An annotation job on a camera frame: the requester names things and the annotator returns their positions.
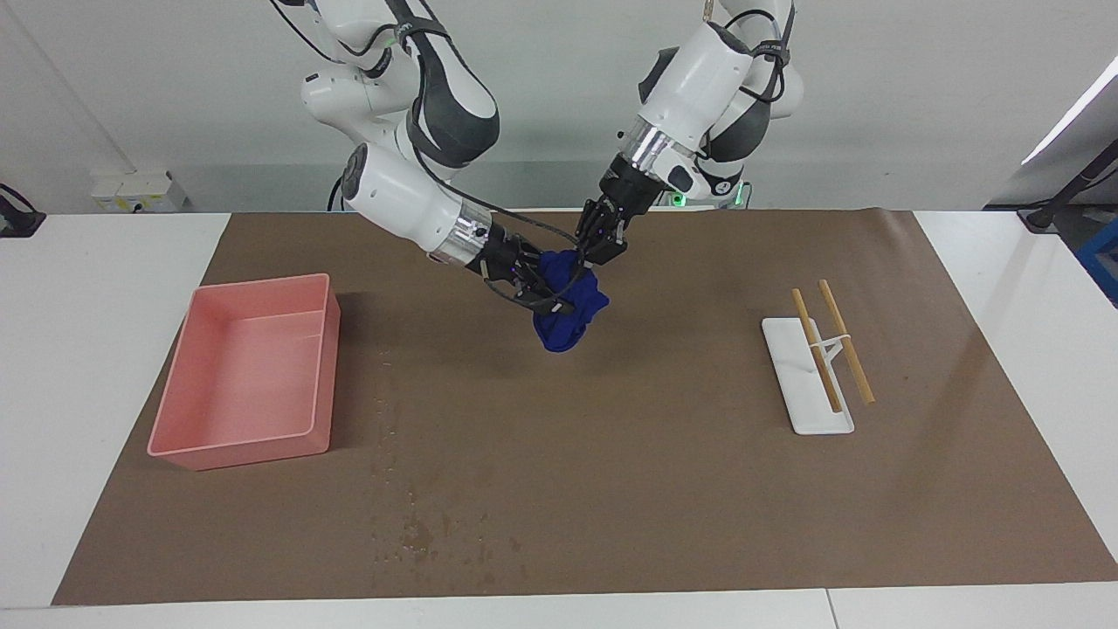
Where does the black stand leg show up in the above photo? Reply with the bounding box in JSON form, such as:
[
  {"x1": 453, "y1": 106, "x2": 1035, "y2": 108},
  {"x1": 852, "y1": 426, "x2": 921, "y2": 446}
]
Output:
[{"x1": 1018, "y1": 140, "x2": 1118, "y2": 233}]

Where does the white wall power socket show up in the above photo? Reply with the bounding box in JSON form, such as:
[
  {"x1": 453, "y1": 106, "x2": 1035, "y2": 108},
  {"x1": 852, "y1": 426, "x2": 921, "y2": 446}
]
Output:
[{"x1": 91, "y1": 170, "x2": 188, "y2": 213}]

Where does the pink plastic bin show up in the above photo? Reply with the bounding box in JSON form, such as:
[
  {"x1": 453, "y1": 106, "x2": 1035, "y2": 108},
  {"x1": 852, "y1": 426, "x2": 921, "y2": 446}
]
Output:
[{"x1": 147, "y1": 273, "x2": 342, "y2": 472}]

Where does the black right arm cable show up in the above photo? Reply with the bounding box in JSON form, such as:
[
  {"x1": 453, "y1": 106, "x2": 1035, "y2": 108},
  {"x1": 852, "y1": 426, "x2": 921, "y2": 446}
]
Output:
[{"x1": 271, "y1": 0, "x2": 582, "y2": 308}]

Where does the wooden rack rod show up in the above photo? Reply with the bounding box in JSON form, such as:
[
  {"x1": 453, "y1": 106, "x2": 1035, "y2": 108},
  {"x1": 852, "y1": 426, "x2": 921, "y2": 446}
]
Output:
[
  {"x1": 791, "y1": 288, "x2": 844, "y2": 414},
  {"x1": 818, "y1": 279, "x2": 876, "y2": 405}
]

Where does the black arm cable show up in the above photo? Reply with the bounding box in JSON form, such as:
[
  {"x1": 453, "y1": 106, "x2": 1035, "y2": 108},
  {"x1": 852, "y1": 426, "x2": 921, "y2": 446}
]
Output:
[
  {"x1": 271, "y1": 0, "x2": 582, "y2": 308},
  {"x1": 703, "y1": 0, "x2": 796, "y2": 106}
]

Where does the black clamp mount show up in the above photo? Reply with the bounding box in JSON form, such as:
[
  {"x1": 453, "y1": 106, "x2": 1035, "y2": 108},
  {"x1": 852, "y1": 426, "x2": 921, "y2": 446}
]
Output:
[{"x1": 0, "y1": 183, "x2": 46, "y2": 238}]

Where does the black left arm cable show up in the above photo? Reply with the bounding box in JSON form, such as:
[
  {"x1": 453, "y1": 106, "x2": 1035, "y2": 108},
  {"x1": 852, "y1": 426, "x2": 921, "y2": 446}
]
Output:
[{"x1": 703, "y1": 0, "x2": 796, "y2": 106}]

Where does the dark blue towel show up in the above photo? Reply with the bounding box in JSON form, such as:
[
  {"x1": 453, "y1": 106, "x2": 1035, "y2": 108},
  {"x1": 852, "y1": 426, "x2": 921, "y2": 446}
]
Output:
[{"x1": 533, "y1": 250, "x2": 610, "y2": 354}]

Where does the brown paper table mat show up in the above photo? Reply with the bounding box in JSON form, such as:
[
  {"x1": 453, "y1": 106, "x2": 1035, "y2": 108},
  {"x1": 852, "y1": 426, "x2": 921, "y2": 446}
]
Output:
[{"x1": 52, "y1": 208, "x2": 1118, "y2": 606}]

